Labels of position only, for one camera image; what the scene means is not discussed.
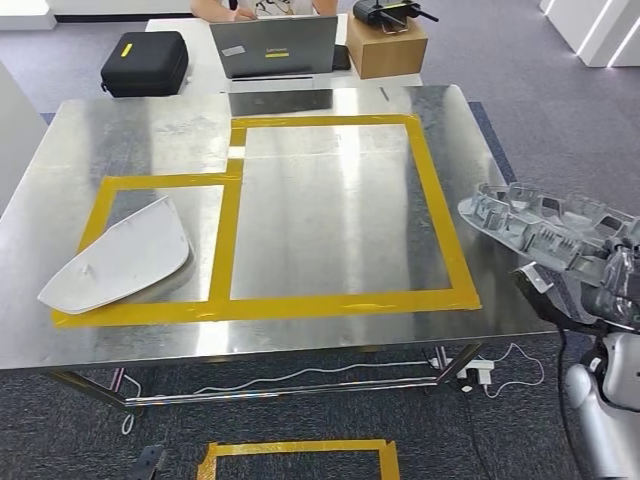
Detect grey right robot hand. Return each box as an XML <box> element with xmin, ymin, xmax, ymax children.
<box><xmin>582</xmin><ymin>237</ymin><xmax>640</xmax><ymax>333</ymax></box>

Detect grey plastic wheel hubcap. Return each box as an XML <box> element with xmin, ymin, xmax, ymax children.
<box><xmin>457</xmin><ymin>182</ymin><xmax>640</xmax><ymax>289</ymax></box>

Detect steel workbench grey top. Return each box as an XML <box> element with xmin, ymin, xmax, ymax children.
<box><xmin>0</xmin><ymin>84</ymin><xmax>558</xmax><ymax>415</ymax></box>

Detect white power strip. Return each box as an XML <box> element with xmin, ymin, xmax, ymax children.
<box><xmin>427</xmin><ymin>356</ymin><xmax>496</xmax><ymax>393</ymax></box>

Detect white blocks with light strips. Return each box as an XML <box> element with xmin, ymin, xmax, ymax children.
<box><xmin>540</xmin><ymin>0</ymin><xmax>640</xmax><ymax>69</ymax></box>

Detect brown cardboard box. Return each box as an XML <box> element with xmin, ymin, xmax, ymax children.
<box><xmin>346</xmin><ymin>14</ymin><xmax>429</xmax><ymax>81</ymax></box>

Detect black device with antennas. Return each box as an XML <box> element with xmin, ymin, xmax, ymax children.
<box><xmin>352</xmin><ymin>0</ymin><xmax>440</xmax><ymax>32</ymax></box>

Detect yellow tape strip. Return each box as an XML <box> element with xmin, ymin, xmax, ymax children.
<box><xmin>208</xmin><ymin>113</ymin><xmax>482</xmax><ymax>321</ymax></box>

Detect grey laptop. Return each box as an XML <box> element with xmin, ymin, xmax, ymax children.
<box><xmin>208</xmin><ymin>15</ymin><xmax>340</xmax><ymax>82</ymax></box>

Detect white desk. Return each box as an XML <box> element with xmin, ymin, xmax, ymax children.
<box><xmin>145</xmin><ymin>14</ymin><xmax>423</xmax><ymax>95</ymax></box>

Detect person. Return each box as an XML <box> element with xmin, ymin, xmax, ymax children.
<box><xmin>189</xmin><ymin>0</ymin><xmax>338</xmax><ymax>22</ymax></box>

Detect white plastic car panel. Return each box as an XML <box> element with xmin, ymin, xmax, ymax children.
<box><xmin>37</xmin><ymin>195</ymin><xmax>191</xmax><ymax>316</ymax></box>

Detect black zipped carrying case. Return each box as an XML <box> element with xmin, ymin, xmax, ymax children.
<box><xmin>100</xmin><ymin>31</ymin><xmax>190</xmax><ymax>99</ymax></box>

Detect white cabinet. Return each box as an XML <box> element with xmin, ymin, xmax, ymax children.
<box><xmin>0</xmin><ymin>60</ymin><xmax>50</xmax><ymax>217</ymax></box>

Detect white low plinth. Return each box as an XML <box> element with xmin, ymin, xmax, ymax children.
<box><xmin>0</xmin><ymin>0</ymin><xmax>57</xmax><ymax>31</ymax></box>

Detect white floor cable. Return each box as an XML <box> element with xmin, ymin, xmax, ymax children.
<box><xmin>482</xmin><ymin>343</ymin><xmax>546</xmax><ymax>401</ymax></box>
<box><xmin>119</xmin><ymin>360</ymin><xmax>436</xmax><ymax>437</ymax></box>

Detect black floor cable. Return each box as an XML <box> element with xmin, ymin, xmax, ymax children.
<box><xmin>459</xmin><ymin>389</ymin><xmax>484</xmax><ymax>480</ymax></box>

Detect dark left wrist camera box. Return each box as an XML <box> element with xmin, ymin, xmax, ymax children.
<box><xmin>127</xmin><ymin>445</ymin><xmax>166</xmax><ymax>480</ymax></box>

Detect yellow tape frame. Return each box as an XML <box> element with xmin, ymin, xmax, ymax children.
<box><xmin>51</xmin><ymin>173</ymin><xmax>245</xmax><ymax>329</ymax></box>

